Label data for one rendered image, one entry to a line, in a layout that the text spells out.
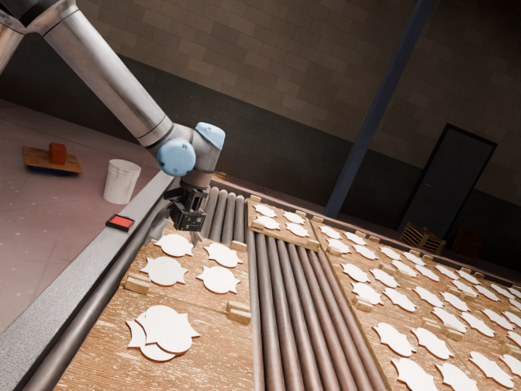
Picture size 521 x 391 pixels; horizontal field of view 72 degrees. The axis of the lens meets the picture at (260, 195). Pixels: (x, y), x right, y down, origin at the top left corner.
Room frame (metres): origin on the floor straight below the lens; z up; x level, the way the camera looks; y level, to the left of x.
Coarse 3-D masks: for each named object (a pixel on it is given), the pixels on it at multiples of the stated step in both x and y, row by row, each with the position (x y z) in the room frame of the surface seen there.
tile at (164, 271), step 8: (152, 264) 0.91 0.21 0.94; (160, 264) 0.93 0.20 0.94; (168, 264) 0.94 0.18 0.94; (176, 264) 0.96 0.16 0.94; (144, 272) 0.86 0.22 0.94; (152, 272) 0.87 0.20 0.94; (160, 272) 0.88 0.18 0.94; (168, 272) 0.90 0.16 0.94; (176, 272) 0.91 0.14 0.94; (184, 272) 0.93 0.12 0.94; (152, 280) 0.84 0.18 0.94; (160, 280) 0.85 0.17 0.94; (168, 280) 0.86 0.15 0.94; (176, 280) 0.88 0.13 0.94
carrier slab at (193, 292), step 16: (208, 240) 1.21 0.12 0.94; (144, 256) 0.95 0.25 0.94; (160, 256) 0.98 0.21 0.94; (208, 256) 1.09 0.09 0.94; (240, 256) 1.18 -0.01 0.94; (128, 272) 0.84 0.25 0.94; (192, 272) 0.96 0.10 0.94; (240, 272) 1.07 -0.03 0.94; (160, 288) 0.83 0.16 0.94; (176, 288) 0.85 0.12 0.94; (192, 288) 0.88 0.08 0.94; (240, 288) 0.98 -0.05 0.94; (192, 304) 0.82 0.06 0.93; (208, 304) 0.84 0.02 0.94; (224, 304) 0.86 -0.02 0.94
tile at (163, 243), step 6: (174, 234) 1.14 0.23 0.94; (162, 240) 1.06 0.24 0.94; (168, 240) 1.08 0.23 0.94; (174, 240) 1.09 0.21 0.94; (180, 240) 1.11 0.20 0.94; (186, 240) 1.12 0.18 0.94; (156, 246) 1.03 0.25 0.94; (162, 246) 1.03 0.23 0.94; (168, 246) 1.04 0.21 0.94; (174, 246) 1.06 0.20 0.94; (180, 246) 1.07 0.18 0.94; (186, 246) 1.09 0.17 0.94; (192, 246) 1.10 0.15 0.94; (168, 252) 1.01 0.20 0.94; (174, 252) 1.02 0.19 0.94; (180, 252) 1.03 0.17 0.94; (186, 252) 1.05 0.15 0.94
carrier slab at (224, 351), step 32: (128, 320) 0.67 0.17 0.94; (192, 320) 0.75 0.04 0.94; (224, 320) 0.80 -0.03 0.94; (96, 352) 0.56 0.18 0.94; (128, 352) 0.59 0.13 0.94; (192, 352) 0.65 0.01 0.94; (224, 352) 0.69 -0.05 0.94; (64, 384) 0.47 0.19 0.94; (96, 384) 0.50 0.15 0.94; (128, 384) 0.52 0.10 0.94; (160, 384) 0.54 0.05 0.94; (192, 384) 0.57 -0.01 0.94; (224, 384) 0.60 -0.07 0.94
